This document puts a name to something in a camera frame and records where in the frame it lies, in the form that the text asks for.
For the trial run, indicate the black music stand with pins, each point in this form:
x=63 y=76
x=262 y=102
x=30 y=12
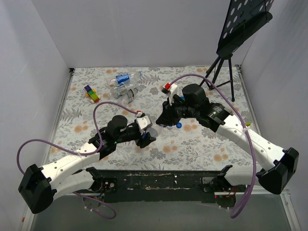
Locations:
x=244 y=18

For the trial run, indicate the blue label lying bottle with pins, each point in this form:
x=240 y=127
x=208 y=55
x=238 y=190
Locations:
x=124 y=78

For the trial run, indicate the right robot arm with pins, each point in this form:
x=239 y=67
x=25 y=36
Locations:
x=278 y=165

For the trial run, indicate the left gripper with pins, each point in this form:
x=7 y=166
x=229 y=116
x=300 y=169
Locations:
x=141 y=138

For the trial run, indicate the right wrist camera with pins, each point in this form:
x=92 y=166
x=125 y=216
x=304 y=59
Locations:
x=170 y=90

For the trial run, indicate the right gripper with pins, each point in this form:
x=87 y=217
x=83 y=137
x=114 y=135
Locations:
x=167 y=114

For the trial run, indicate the floral table cloth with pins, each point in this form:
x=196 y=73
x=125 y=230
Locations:
x=191 y=147

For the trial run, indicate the Pepsi plastic bottle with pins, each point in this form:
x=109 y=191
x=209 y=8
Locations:
x=155 y=130

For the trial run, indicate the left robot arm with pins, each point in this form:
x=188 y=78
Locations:
x=40 y=186

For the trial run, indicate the clear lying bottle black label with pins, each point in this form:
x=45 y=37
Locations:
x=128 y=97

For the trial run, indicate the black base beam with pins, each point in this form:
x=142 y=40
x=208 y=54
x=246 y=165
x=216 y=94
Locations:
x=162 y=185

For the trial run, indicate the clear lying bottle silver label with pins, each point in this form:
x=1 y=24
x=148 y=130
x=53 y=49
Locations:
x=122 y=88

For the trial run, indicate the multicolour toy brick stack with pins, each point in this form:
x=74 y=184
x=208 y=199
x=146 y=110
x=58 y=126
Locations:
x=91 y=94

